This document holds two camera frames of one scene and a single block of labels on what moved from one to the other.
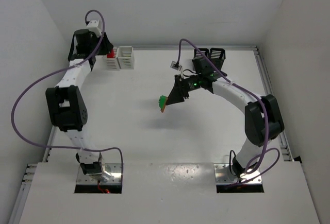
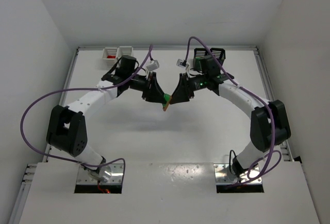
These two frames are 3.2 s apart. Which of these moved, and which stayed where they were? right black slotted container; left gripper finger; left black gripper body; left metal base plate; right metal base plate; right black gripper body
Moved: left gripper finger; left black gripper body
Stayed: right metal base plate; right black slotted container; left metal base plate; right black gripper body
